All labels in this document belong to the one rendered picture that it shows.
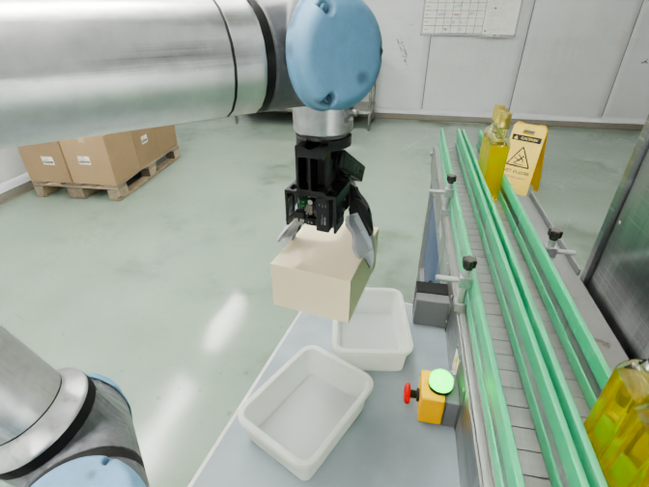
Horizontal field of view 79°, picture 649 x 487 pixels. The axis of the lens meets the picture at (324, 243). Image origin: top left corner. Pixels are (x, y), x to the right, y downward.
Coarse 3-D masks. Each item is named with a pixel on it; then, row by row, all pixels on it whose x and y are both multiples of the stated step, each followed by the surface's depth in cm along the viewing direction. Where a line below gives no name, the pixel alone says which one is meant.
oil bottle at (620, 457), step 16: (640, 416) 42; (624, 432) 44; (640, 432) 41; (608, 448) 46; (624, 448) 44; (640, 448) 41; (608, 464) 46; (624, 464) 43; (640, 464) 41; (608, 480) 46; (624, 480) 43; (640, 480) 41
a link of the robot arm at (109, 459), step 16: (96, 448) 40; (112, 448) 41; (64, 464) 37; (80, 464) 37; (96, 464) 37; (112, 464) 37; (128, 464) 41; (48, 480) 36; (64, 480) 36; (80, 480) 36; (96, 480) 36; (112, 480) 36; (128, 480) 36; (144, 480) 41
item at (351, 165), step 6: (342, 150) 51; (342, 156) 51; (348, 156) 52; (342, 162) 52; (348, 162) 53; (354, 162) 55; (360, 162) 58; (342, 168) 52; (348, 168) 54; (354, 168) 56; (360, 168) 59; (354, 174) 57; (360, 174) 59; (354, 180) 61; (360, 180) 60
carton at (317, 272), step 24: (312, 240) 62; (336, 240) 62; (288, 264) 56; (312, 264) 56; (336, 264) 56; (360, 264) 57; (288, 288) 57; (312, 288) 55; (336, 288) 54; (360, 288) 60; (312, 312) 58; (336, 312) 56
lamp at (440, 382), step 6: (432, 372) 74; (438, 372) 74; (444, 372) 74; (432, 378) 73; (438, 378) 72; (444, 378) 72; (450, 378) 73; (432, 384) 73; (438, 384) 72; (444, 384) 72; (450, 384) 72; (432, 390) 73; (438, 390) 72; (444, 390) 72; (450, 390) 73
